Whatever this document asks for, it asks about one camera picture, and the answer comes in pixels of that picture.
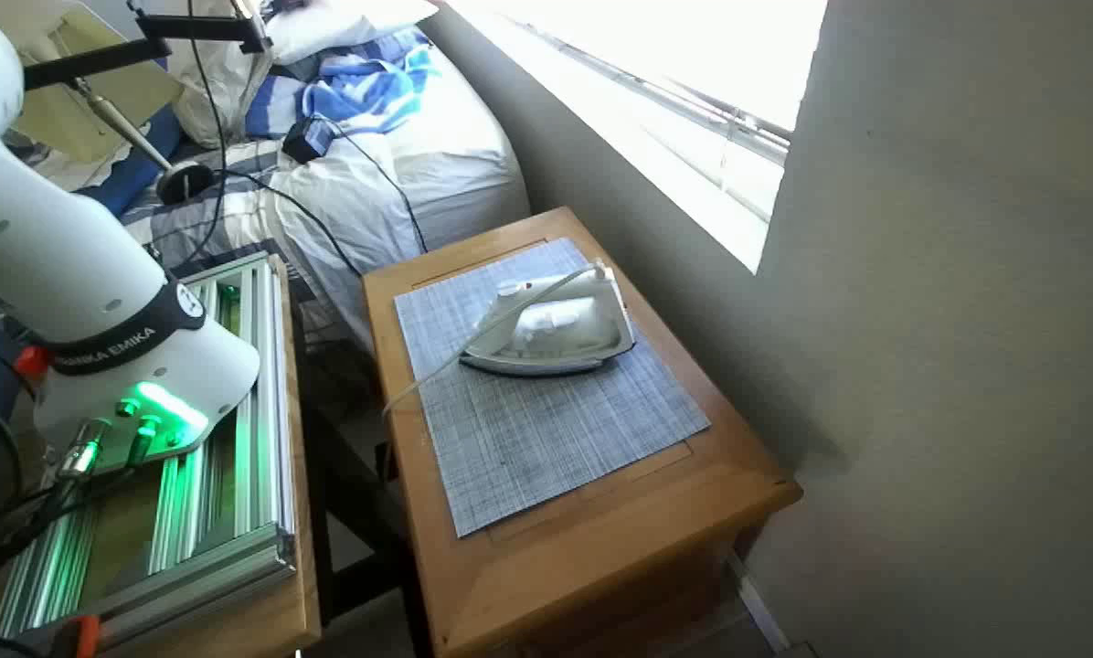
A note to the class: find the black tripod bar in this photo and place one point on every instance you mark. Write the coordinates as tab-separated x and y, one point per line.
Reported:
91	58

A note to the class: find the blue striped cloth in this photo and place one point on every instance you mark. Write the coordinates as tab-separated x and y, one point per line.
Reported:
362	86

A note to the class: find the white clothes iron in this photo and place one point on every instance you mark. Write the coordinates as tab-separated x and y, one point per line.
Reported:
558	321

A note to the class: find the wooden side table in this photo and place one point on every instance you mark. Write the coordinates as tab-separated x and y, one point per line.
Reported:
593	570

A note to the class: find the bed with white bedding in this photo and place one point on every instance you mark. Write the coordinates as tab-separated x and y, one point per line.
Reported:
448	170

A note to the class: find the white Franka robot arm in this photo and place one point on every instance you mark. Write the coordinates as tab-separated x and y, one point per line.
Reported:
56	241

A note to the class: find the aluminium profile robot base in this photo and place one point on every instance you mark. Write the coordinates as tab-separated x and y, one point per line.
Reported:
236	486

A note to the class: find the white window frame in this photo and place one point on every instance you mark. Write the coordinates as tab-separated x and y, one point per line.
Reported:
693	134

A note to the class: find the black power adapter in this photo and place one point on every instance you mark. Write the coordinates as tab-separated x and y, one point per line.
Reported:
307	135

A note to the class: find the grey woven placemat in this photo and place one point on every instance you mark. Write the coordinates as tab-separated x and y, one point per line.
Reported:
545	439

